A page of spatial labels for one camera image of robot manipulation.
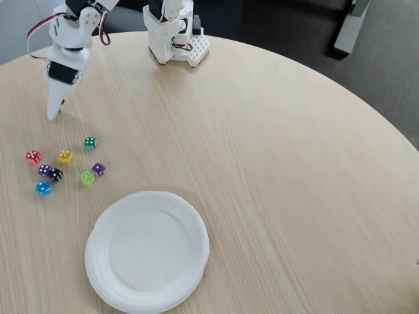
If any white paper plate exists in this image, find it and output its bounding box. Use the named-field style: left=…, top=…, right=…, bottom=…
left=84, top=190, right=211, bottom=314

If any black office chair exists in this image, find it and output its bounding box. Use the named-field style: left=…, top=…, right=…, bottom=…
left=91, top=3, right=148, bottom=37

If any grey desk leg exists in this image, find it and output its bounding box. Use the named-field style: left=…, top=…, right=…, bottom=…
left=333, top=0, right=373, bottom=60

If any red black servo cable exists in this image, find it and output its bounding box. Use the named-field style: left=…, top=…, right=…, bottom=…
left=98, top=10, right=112, bottom=46
left=26, top=12, right=56, bottom=60
left=171, top=35, right=193, bottom=52

